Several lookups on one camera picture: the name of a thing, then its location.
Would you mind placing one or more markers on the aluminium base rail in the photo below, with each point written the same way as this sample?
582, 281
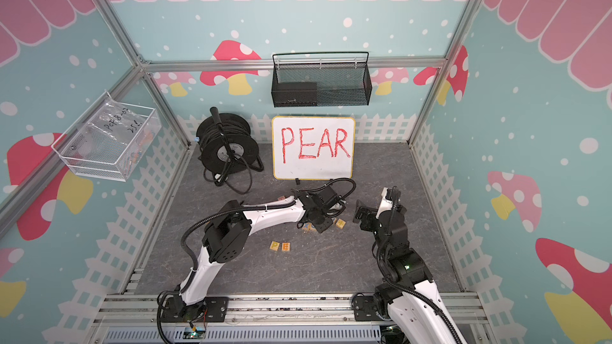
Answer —
247, 318

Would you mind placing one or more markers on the black cable reel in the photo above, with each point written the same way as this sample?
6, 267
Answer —
227, 148

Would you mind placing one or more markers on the black box in basket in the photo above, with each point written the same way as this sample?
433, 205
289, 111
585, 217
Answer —
294, 94

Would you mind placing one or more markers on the wooden block far right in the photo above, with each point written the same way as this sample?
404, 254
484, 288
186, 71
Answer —
340, 223

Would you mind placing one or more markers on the white board with PEAR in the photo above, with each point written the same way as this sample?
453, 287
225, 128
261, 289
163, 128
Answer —
313, 147

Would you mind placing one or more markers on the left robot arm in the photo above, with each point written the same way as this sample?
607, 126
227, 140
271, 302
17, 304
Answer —
219, 238

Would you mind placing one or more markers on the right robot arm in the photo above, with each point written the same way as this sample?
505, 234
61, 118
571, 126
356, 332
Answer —
408, 295

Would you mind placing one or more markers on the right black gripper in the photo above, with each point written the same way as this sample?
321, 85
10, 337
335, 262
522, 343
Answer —
373, 215

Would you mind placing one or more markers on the black wire mesh basket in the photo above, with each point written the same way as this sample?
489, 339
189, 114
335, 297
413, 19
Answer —
342, 78

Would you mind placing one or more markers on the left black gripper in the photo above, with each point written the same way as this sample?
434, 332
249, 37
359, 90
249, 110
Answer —
322, 227

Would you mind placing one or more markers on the clear acrylic wall bin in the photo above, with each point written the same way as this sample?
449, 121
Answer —
109, 143

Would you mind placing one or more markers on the wooden letter block P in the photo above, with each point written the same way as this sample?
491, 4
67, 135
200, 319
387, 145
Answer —
275, 246

